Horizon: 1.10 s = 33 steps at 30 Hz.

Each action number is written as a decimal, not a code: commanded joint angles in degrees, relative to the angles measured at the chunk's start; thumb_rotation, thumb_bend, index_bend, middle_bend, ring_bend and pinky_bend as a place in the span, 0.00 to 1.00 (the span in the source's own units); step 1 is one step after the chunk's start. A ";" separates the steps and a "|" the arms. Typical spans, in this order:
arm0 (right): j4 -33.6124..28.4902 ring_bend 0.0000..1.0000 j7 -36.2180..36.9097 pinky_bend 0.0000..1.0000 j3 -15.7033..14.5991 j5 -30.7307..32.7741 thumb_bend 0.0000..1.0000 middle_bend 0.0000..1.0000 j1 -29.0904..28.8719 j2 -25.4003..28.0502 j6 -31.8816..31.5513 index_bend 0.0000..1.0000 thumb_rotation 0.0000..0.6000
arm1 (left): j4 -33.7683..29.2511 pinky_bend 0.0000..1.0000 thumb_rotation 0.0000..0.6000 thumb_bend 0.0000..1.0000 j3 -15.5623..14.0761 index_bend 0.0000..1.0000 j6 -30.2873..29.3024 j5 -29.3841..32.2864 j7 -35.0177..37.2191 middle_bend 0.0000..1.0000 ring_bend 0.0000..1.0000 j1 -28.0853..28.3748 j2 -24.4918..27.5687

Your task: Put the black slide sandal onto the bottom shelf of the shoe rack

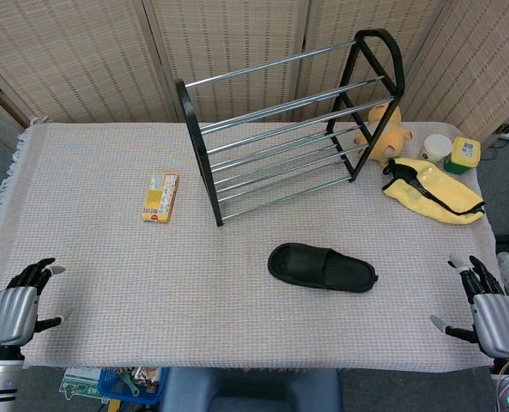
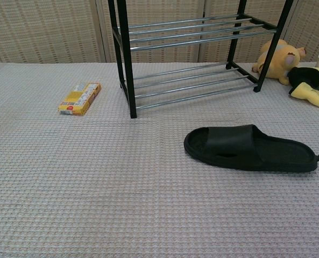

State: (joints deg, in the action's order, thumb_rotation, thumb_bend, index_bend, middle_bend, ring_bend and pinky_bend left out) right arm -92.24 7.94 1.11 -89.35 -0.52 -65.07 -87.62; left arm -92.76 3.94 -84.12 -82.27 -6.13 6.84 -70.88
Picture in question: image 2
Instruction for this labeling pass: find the beige woven tablecloth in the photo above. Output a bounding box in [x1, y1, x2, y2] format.
[0, 62, 319, 258]

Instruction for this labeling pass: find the yellow cardboard box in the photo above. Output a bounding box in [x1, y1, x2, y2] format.
[58, 82, 102, 117]

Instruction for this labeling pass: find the black metal shoe rack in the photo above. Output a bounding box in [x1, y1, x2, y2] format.
[107, 0, 294, 119]

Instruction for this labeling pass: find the yellow plush toy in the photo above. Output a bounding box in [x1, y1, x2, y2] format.
[251, 39, 308, 85]

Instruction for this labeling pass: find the yellow cloth with black trim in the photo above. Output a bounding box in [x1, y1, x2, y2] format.
[287, 66, 319, 111]

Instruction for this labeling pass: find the woven folding screen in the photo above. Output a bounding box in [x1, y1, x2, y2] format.
[0, 0, 319, 64]

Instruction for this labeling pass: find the black slide sandal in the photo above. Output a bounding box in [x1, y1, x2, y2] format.
[183, 124, 319, 173]

